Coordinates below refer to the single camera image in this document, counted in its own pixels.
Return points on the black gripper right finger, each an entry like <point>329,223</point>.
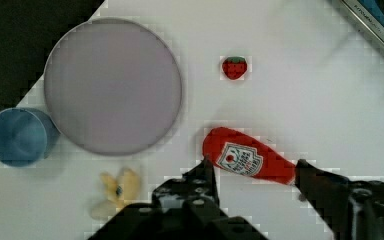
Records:
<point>353,210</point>

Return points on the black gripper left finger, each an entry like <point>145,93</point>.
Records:
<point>185,208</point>

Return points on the grey round plate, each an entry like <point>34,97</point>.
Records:
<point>112,87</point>

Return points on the peeled toy banana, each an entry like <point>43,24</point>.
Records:
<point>120,191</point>

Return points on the red ketchup bottle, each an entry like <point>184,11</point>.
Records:
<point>241,154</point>

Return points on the blue cup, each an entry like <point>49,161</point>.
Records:
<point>27,135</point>

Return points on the toy strawberry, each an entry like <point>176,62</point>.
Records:
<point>234,67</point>

